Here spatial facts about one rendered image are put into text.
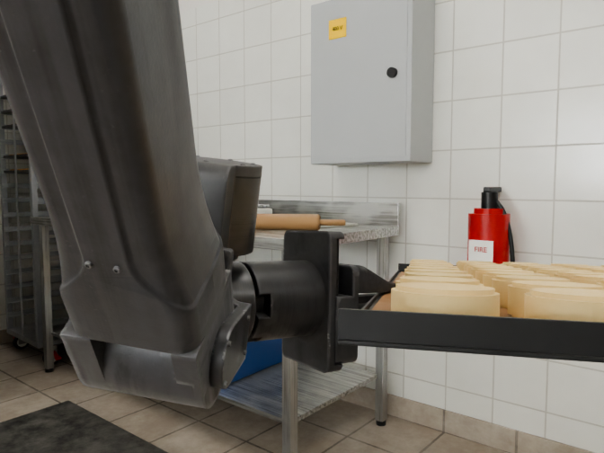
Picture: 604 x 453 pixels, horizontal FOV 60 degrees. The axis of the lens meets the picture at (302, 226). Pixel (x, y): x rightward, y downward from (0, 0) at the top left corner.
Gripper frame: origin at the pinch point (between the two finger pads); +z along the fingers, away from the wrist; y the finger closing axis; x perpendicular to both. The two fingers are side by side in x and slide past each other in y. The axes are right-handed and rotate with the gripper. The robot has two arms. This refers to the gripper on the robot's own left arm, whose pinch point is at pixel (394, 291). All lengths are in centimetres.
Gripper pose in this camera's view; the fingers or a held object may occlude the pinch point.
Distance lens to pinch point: 45.9
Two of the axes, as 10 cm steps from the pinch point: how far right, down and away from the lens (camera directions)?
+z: 8.4, 0.2, 5.4
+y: -0.2, 10.0, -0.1
